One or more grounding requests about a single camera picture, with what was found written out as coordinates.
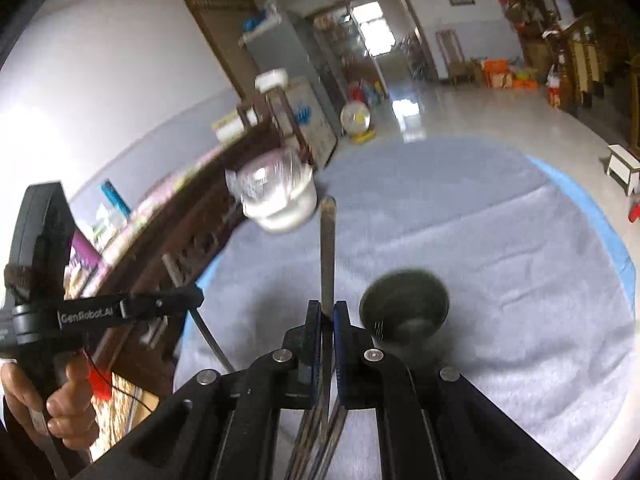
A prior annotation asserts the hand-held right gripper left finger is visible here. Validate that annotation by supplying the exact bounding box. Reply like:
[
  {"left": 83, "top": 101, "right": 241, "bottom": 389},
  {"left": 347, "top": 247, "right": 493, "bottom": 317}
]
[{"left": 62, "top": 300, "right": 323, "bottom": 480}]

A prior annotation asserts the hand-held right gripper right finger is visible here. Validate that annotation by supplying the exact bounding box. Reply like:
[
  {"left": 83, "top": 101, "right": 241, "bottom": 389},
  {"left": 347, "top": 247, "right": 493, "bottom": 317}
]
[{"left": 332, "top": 300, "right": 581, "bottom": 480}]

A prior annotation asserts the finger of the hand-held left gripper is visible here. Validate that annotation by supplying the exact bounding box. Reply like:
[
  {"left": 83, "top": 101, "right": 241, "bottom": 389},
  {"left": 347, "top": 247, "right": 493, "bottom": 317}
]
[{"left": 122, "top": 285, "right": 205, "bottom": 321}]

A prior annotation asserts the dark chopstick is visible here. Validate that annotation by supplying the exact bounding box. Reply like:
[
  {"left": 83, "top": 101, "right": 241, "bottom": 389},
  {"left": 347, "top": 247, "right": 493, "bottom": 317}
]
[
  {"left": 161, "top": 254, "right": 236, "bottom": 374},
  {"left": 315, "top": 405, "right": 347, "bottom": 480},
  {"left": 319, "top": 196, "right": 338, "bottom": 431},
  {"left": 286, "top": 407, "right": 321, "bottom": 480}
]

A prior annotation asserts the dark grey utensil holder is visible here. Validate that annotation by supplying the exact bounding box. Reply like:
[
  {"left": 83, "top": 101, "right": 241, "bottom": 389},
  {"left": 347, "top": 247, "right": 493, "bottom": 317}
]
[{"left": 359, "top": 269, "right": 450, "bottom": 348}]

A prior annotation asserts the person's left hand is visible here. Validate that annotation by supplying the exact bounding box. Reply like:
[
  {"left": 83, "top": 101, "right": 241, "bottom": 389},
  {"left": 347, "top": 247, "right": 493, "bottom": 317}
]
[{"left": 0, "top": 354, "right": 102, "bottom": 452}]

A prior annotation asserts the purple box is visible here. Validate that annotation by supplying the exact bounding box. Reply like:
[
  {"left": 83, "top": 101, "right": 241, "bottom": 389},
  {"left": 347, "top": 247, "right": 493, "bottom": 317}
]
[{"left": 69, "top": 230, "right": 109, "bottom": 287}]

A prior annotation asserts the dark carved wooden bench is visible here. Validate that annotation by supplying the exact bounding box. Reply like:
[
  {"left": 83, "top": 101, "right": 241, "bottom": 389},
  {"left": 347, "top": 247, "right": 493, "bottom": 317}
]
[{"left": 75, "top": 100, "right": 316, "bottom": 401}]

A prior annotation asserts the blue box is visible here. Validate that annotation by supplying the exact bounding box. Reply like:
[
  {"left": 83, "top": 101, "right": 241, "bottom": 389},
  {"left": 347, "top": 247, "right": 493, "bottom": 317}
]
[{"left": 101, "top": 180, "right": 132, "bottom": 219}]

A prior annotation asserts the woven straw mat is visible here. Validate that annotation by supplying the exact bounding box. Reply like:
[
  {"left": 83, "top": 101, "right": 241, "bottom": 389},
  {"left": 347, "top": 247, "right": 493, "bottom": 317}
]
[{"left": 89, "top": 370, "right": 162, "bottom": 463}]

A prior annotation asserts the white bowl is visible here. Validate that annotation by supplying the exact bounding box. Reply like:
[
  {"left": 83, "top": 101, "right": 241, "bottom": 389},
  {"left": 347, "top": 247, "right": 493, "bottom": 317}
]
[{"left": 240, "top": 160, "right": 319, "bottom": 233}]

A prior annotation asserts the clear plastic wrap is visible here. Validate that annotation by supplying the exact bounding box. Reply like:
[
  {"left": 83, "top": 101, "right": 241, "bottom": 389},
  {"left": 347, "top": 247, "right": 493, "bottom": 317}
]
[{"left": 225, "top": 150, "right": 313, "bottom": 211}]

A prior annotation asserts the grey towel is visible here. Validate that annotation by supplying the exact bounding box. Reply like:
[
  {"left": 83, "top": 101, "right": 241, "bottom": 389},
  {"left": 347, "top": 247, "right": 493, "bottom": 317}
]
[{"left": 172, "top": 137, "right": 636, "bottom": 480}]

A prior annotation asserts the small floor fan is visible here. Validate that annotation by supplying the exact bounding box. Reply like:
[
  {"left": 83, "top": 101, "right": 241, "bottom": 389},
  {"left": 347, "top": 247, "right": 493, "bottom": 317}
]
[{"left": 340, "top": 100, "right": 377, "bottom": 144}]

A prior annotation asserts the white cabinet with blue print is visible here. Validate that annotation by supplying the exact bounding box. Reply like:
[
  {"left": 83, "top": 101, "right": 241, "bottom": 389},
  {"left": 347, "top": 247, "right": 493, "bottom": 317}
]
[{"left": 280, "top": 77, "right": 339, "bottom": 167}]

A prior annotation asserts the white pot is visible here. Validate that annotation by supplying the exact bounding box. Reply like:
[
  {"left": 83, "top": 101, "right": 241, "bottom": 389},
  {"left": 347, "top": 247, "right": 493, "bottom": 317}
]
[{"left": 255, "top": 68, "right": 290, "bottom": 94}]

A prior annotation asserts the brown wooden door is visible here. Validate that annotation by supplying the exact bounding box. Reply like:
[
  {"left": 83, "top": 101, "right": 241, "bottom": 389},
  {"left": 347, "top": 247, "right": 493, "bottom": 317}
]
[{"left": 182, "top": 0, "right": 262, "bottom": 106}]

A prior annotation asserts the grey refrigerator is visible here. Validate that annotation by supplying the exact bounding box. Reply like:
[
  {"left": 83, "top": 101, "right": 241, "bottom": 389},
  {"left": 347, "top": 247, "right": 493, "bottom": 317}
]
[{"left": 240, "top": 7, "right": 341, "bottom": 126}]

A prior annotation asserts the light blue cloth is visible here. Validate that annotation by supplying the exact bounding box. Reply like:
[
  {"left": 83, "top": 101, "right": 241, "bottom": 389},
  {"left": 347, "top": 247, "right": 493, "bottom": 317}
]
[{"left": 182, "top": 155, "right": 632, "bottom": 341}]

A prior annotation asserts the glass display cabinet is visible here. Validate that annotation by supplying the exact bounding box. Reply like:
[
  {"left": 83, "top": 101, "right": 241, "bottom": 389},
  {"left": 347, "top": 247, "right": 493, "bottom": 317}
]
[{"left": 312, "top": 7, "right": 377, "bottom": 92}]

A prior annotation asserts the wooden chair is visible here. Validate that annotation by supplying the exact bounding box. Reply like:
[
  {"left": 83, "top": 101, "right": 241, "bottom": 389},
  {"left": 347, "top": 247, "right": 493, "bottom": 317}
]
[{"left": 435, "top": 28, "right": 476, "bottom": 86}]

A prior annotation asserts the orange box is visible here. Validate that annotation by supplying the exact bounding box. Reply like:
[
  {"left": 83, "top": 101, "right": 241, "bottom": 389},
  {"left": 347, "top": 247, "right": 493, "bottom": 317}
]
[{"left": 482, "top": 58, "right": 514, "bottom": 89}]

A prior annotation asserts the white stool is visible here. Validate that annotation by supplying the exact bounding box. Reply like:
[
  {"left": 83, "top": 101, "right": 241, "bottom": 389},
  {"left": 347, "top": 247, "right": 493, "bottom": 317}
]
[{"left": 606, "top": 143, "right": 640, "bottom": 197}]

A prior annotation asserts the wooden cabinet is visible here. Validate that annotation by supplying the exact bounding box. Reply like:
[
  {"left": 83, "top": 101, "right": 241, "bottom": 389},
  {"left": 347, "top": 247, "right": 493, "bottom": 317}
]
[{"left": 542, "top": 7, "right": 640, "bottom": 111}]

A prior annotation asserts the red cable tag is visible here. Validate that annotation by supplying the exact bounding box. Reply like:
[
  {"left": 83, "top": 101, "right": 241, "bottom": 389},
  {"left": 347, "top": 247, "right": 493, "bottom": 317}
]
[{"left": 82, "top": 350, "right": 162, "bottom": 411}]

